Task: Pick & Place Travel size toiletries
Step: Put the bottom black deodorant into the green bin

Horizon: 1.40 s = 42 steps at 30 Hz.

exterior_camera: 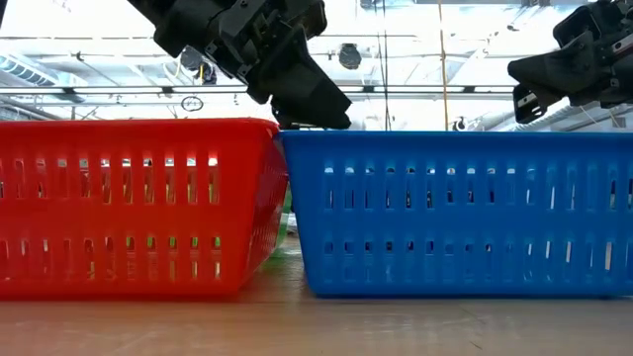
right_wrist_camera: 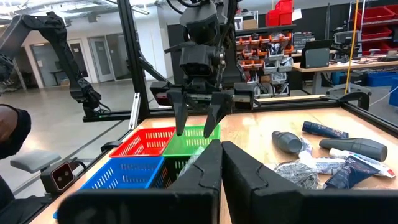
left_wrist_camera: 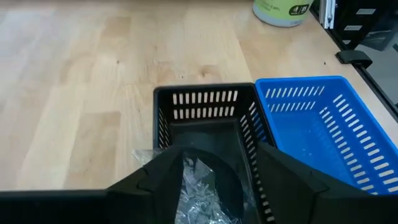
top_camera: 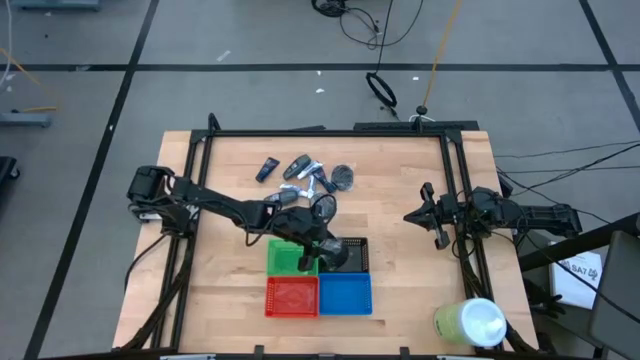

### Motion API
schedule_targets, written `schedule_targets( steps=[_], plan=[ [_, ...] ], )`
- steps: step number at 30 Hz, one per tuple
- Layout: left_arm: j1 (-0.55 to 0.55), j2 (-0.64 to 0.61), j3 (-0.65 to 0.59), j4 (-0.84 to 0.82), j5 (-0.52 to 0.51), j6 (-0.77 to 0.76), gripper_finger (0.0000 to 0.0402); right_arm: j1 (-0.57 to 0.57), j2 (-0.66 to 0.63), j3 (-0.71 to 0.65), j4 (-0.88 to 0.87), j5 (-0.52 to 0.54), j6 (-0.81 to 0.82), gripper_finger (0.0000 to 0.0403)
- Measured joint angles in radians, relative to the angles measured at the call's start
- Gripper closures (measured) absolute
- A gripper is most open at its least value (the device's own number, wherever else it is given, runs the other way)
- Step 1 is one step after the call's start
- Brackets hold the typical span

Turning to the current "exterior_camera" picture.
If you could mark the silver flexible duct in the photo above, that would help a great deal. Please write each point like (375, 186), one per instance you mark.
(559, 118)

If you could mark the grey horizontal rail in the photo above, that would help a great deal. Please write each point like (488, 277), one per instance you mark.
(123, 90)

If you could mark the green plastic slotted basket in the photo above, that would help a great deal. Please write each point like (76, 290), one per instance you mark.
(286, 222)

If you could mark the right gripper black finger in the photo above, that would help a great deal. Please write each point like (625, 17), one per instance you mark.
(559, 71)
(526, 105)

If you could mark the black round ceiling fixture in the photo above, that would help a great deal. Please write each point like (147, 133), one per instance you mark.
(349, 56)
(190, 59)

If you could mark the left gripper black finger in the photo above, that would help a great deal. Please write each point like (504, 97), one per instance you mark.
(280, 117)
(306, 94)

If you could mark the blue plastic slotted basket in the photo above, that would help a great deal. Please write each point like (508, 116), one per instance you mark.
(445, 222)

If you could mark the red plastic slotted basket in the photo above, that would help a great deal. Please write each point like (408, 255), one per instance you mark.
(99, 222)

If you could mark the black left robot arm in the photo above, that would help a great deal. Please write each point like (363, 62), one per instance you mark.
(168, 25)

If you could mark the white ventilation duct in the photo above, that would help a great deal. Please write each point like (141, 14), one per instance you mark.
(25, 71)

